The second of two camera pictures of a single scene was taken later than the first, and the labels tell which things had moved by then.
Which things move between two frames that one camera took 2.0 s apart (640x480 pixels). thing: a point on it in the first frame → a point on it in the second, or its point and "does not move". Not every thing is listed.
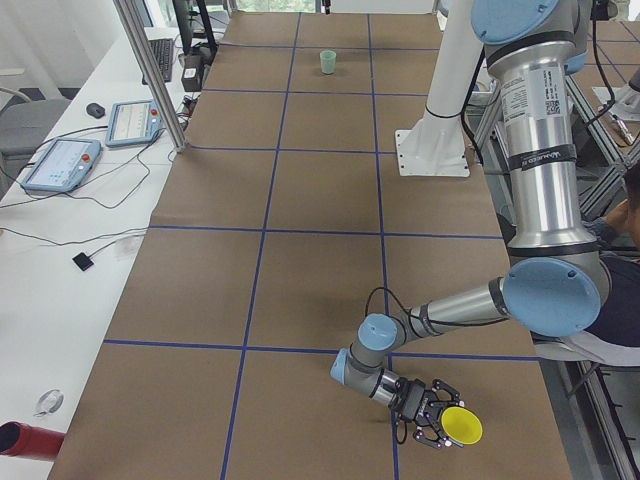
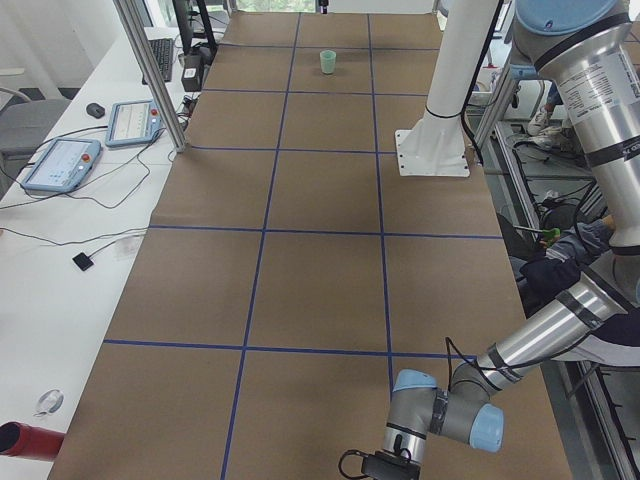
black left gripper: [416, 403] → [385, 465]
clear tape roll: [50, 402] does not move
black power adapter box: [192, 73] does not move
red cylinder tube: [29, 441] does not move
